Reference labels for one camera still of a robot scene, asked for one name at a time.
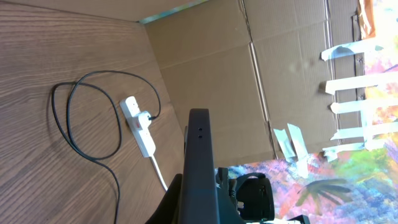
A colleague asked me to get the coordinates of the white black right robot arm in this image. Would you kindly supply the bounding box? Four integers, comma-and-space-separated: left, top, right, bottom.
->
215, 167, 310, 224

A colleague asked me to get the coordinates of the black USB charging cable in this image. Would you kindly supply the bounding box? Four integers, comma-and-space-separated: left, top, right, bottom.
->
50, 70, 162, 224

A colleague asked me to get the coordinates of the white charger plug adapter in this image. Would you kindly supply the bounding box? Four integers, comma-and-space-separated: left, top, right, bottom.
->
132, 111, 152, 130

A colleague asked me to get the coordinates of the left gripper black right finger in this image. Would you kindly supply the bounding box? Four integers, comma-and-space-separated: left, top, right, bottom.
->
216, 184, 245, 224

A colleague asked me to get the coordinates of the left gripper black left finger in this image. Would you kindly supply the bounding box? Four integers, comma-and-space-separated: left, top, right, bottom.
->
146, 174, 182, 224

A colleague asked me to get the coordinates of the white power strip cord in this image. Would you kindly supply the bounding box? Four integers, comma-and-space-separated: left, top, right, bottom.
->
150, 155, 169, 192

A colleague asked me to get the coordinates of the dark blue Galaxy smartphone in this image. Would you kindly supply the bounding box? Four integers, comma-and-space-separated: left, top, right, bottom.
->
178, 108, 220, 224

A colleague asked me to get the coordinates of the white power extension strip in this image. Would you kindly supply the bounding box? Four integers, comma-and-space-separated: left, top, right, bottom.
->
119, 96, 156, 157

